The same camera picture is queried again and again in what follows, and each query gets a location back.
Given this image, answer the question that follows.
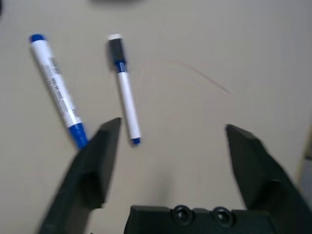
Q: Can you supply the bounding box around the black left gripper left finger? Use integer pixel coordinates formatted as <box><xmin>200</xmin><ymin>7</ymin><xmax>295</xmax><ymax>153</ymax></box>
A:
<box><xmin>38</xmin><ymin>117</ymin><xmax>122</xmax><ymax>234</ymax></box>

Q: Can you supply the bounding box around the slim marker black eraser cap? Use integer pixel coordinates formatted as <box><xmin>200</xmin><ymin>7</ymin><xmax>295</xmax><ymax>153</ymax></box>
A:
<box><xmin>108</xmin><ymin>33</ymin><xmax>142</xmax><ymax>146</ymax></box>

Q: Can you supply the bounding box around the thick white marker blue cap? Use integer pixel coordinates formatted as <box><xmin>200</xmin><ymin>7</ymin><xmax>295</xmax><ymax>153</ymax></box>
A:
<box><xmin>29</xmin><ymin>33</ymin><xmax>89</xmax><ymax>149</ymax></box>

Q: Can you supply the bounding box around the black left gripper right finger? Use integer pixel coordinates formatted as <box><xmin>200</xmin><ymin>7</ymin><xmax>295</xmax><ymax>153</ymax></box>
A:
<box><xmin>225</xmin><ymin>123</ymin><xmax>312</xmax><ymax>234</ymax></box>

